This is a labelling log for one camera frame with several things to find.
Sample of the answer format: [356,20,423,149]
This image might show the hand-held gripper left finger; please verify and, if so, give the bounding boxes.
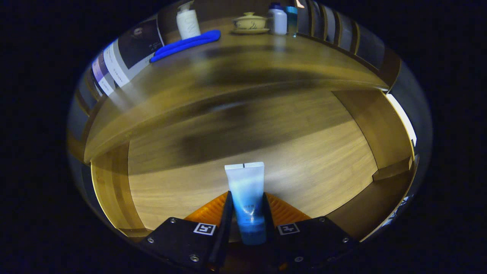
[141,190,234,272]

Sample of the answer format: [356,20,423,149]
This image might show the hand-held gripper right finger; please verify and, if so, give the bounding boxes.
[262,192,360,272]

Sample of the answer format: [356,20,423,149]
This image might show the blue and white tube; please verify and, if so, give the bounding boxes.
[224,162,267,246]

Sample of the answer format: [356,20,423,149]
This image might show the wooden drawer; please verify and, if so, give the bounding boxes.
[67,89,419,244]

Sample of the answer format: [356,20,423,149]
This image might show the wooden countertop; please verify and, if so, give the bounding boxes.
[84,19,388,164]

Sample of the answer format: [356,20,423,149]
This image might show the folded blue cloth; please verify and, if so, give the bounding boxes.
[150,30,221,64]

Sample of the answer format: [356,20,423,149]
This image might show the yellow saucer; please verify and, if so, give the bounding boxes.
[231,27,271,35]

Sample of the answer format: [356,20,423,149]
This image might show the yellow lidded teacup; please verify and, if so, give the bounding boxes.
[232,12,268,30]

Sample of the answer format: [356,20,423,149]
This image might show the white bottle with blue cap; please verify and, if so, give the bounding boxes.
[267,3,288,36]

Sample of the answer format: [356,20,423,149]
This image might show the thin purple book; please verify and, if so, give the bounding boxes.
[91,53,116,96]

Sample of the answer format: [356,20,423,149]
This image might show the teal bottle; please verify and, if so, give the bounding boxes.
[286,5,298,37]

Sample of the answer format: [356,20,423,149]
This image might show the large white book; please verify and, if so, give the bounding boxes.
[103,19,166,89]

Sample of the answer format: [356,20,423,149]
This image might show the white pump bottle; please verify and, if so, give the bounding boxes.
[176,2,201,40]

